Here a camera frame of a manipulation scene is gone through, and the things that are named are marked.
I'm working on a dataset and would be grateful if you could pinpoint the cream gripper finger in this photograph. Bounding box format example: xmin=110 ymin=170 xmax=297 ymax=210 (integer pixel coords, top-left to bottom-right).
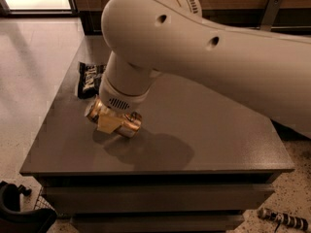
xmin=97 ymin=108 xmax=123 ymax=134

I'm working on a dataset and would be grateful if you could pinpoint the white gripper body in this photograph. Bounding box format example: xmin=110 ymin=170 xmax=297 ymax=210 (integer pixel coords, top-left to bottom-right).
xmin=99 ymin=75 xmax=149 ymax=114

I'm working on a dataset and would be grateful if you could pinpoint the orange soda can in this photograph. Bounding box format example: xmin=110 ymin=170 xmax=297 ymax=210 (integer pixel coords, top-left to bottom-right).
xmin=85 ymin=95 xmax=142 ymax=138

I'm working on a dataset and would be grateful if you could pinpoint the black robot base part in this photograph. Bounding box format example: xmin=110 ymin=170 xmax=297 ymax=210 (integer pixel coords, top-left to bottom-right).
xmin=0 ymin=182 xmax=57 ymax=233

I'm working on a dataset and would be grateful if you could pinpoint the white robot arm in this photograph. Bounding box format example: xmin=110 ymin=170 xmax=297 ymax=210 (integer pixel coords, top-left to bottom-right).
xmin=99 ymin=0 xmax=311 ymax=137

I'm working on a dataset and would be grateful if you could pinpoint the dark blue chip bag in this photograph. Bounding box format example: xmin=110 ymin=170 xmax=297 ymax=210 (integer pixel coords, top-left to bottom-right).
xmin=78 ymin=62 xmax=106 ymax=99

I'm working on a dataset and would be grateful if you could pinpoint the upper grey drawer front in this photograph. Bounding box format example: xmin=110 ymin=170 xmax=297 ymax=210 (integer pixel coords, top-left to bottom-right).
xmin=44 ymin=184 xmax=273 ymax=214

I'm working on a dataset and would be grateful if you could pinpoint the grey drawer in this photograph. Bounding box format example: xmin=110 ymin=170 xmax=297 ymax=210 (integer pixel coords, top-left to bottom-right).
xmin=44 ymin=184 xmax=273 ymax=214
xmin=70 ymin=215 xmax=244 ymax=233

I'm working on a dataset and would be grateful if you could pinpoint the grey drawer cabinet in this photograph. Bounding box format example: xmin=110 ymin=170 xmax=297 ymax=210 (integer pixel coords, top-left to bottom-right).
xmin=18 ymin=33 xmax=295 ymax=233

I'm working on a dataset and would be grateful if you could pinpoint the lower grey drawer front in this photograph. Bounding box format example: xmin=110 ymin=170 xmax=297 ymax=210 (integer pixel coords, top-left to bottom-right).
xmin=70 ymin=215 xmax=244 ymax=233

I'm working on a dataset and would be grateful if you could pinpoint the wire mesh basket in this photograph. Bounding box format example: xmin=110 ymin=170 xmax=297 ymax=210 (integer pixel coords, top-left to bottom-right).
xmin=33 ymin=188 xmax=53 ymax=210

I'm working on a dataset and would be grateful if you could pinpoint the black white striped cable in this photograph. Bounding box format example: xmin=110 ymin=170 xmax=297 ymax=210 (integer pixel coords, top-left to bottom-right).
xmin=257 ymin=207 xmax=311 ymax=233

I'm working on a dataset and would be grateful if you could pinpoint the right metal wall bracket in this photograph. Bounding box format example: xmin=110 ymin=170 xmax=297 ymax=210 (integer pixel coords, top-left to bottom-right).
xmin=259 ymin=0 xmax=283 ymax=31

